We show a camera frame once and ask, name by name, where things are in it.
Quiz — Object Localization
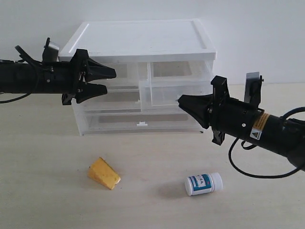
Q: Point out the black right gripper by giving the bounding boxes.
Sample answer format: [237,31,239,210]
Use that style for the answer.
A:
[177,75,264,145]

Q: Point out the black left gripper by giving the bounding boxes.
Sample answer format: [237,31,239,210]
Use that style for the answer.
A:
[38,49,117,105]

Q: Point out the white pill bottle blue label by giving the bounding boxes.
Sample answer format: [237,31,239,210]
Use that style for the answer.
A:
[184,173,223,196]

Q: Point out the yellow cheese wedge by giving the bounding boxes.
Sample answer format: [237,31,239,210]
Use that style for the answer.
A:
[87,157,121,190]

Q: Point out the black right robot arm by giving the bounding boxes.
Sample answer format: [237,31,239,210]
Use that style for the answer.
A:
[178,72,305,178]

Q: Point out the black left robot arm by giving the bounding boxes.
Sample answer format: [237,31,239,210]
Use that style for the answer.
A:
[0,46,117,105]

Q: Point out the white plastic drawer cabinet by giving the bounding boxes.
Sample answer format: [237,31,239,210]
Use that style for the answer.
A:
[58,19,217,137]

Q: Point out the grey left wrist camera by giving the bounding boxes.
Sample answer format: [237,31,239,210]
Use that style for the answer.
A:
[42,37,60,62]

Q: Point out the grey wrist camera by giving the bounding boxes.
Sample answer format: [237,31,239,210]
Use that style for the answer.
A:
[42,37,60,62]
[244,72,264,107]

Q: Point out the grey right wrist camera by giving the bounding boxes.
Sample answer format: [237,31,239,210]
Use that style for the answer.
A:
[244,72,264,107]

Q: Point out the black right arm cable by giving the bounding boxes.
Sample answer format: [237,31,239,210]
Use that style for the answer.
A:
[228,107,305,179]

